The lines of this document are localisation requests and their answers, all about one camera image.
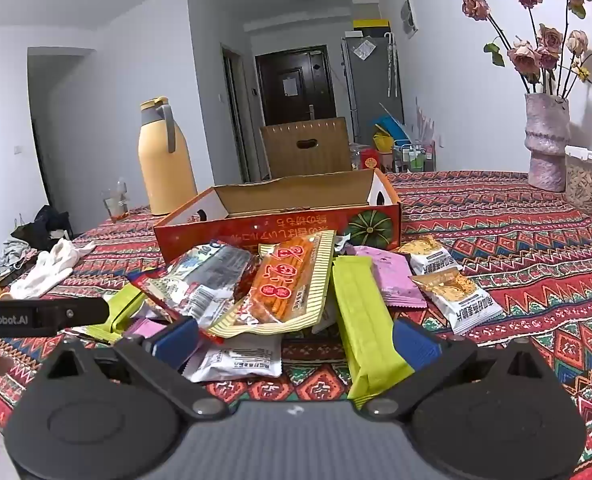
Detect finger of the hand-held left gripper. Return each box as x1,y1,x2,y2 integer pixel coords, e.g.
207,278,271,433
38,297,110,336

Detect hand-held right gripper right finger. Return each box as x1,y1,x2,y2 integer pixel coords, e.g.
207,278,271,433
362,317,552,418

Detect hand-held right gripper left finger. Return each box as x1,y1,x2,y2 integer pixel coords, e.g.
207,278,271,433
38,316,228,423

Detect long lime green snack packet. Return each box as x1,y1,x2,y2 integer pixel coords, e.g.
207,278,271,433
332,255,415,411

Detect white oat crisp packet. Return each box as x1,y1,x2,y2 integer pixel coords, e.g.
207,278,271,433
411,267,504,336
405,237,463,276

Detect red silver snack packet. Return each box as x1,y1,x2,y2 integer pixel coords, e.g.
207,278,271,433
128,240,259,333

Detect orange snack stick packet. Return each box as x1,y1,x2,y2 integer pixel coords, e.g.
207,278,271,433
208,230,337,338

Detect orange pumpkin print cardboard box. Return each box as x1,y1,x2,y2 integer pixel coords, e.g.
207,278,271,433
153,167,403,264

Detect small pink snack packet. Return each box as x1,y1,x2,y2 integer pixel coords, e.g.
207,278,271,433
123,316,169,341

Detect small lime green snack packet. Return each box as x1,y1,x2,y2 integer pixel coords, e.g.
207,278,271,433
70,287,149,345

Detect white cloth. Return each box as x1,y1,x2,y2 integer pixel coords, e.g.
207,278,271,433
8,238,96,301

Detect white snack packet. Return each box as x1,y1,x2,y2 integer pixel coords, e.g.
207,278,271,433
182,332,283,383

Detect pile of dark clothes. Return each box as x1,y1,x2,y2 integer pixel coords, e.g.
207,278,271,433
0,205,74,278

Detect clear drinking glass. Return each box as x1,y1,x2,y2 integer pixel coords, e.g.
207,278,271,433
102,177,129,223

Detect yellow thermos jug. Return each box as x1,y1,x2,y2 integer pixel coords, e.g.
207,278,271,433
138,96,199,216

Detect wooden chair back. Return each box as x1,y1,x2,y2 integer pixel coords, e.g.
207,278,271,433
260,116,353,181

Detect blue plastic board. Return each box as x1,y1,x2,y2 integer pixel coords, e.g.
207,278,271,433
374,115,411,143

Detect pink feather decoration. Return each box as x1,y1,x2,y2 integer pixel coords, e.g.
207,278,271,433
415,97,441,146

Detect clear seed container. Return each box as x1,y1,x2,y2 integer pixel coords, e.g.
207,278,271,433
564,145,592,217

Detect pink textured vase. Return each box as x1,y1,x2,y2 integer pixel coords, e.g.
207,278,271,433
524,92,572,193

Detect grey refrigerator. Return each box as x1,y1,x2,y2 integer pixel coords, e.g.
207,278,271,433
341,35,405,146

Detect dark entrance door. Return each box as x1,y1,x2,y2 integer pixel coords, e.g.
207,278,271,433
255,46,337,126

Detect white folded umbrella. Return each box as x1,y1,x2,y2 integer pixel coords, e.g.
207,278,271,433
383,31,399,98

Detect dried rose bouquet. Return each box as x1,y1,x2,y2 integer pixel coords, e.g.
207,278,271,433
453,0,592,116

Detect yellow black box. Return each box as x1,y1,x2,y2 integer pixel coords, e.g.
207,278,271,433
352,18,391,38

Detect wire storage cart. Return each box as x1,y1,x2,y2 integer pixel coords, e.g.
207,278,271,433
392,141,437,174

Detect white wall panel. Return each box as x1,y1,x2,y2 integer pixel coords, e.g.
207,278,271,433
400,0,421,40

